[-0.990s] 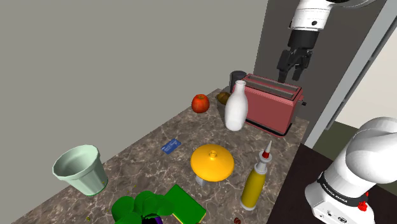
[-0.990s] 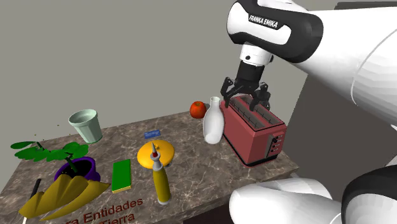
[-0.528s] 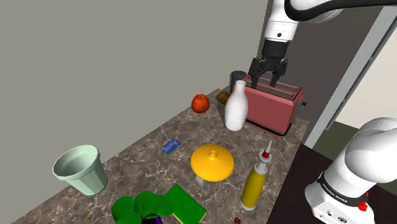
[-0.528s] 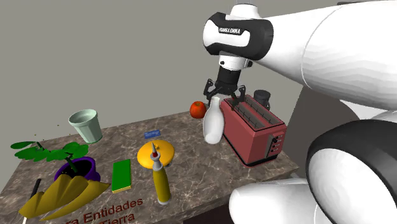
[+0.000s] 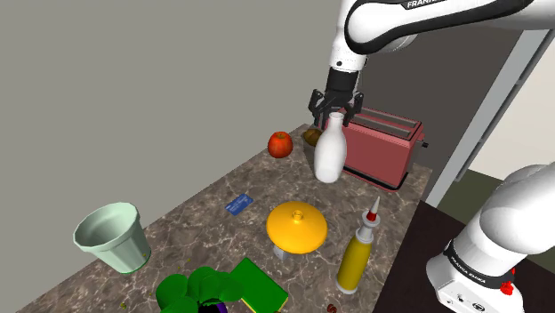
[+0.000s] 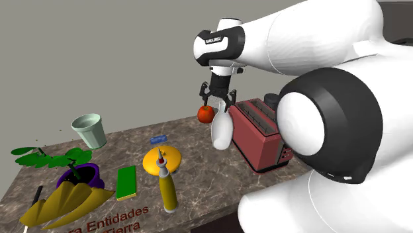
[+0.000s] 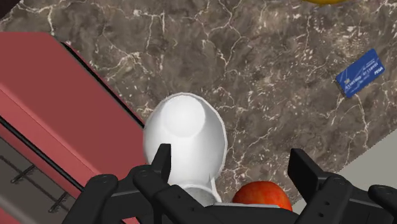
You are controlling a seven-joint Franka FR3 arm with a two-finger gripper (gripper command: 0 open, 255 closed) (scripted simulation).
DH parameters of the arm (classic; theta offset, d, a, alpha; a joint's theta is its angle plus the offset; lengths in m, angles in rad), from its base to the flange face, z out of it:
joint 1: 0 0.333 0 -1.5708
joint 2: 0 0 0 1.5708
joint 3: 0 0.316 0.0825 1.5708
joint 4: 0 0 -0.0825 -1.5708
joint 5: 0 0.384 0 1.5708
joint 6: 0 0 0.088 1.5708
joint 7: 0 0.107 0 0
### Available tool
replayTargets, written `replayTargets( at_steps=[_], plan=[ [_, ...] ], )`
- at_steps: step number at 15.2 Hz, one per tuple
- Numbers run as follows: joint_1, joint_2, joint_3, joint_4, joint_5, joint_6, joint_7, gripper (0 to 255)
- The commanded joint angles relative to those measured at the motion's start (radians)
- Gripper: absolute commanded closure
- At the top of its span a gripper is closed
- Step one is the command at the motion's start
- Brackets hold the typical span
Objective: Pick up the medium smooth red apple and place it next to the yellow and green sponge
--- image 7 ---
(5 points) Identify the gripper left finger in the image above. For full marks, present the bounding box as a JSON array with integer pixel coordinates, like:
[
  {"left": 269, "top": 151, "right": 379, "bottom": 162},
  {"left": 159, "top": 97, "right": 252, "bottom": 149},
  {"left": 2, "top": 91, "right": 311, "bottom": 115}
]
[{"left": 62, "top": 143, "right": 218, "bottom": 224}]

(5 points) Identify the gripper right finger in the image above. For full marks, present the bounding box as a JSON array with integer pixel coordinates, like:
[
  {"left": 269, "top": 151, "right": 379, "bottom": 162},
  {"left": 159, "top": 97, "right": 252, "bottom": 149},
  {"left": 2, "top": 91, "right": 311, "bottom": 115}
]
[{"left": 287, "top": 148, "right": 397, "bottom": 224}]

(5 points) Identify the red apple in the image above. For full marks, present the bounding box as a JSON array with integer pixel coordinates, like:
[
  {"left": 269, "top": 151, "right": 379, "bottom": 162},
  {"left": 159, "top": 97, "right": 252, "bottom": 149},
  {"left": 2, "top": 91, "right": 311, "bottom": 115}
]
[{"left": 232, "top": 181, "right": 293, "bottom": 212}]

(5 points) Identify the white bowl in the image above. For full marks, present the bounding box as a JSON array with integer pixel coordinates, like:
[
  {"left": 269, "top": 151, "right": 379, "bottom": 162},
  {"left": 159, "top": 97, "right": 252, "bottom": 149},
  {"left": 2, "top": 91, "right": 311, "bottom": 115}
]
[{"left": 143, "top": 92, "right": 228, "bottom": 207}]

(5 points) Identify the blue card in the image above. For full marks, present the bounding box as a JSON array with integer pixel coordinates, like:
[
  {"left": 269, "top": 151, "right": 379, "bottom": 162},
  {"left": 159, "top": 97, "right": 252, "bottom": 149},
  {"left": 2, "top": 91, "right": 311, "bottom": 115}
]
[{"left": 335, "top": 48, "right": 386, "bottom": 99}]

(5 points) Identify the red robot stand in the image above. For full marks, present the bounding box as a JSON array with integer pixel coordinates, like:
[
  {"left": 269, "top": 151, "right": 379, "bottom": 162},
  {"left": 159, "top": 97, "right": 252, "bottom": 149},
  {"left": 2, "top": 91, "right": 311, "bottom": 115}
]
[{"left": 0, "top": 31, "right": 148, "bottom": 224}]

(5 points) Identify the yellow fruit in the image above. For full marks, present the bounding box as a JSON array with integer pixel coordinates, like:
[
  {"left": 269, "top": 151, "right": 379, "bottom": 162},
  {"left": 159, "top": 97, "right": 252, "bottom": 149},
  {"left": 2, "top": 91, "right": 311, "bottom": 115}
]
[{"left": 302, "top": 0, "right": 350, "bottom": 6}]

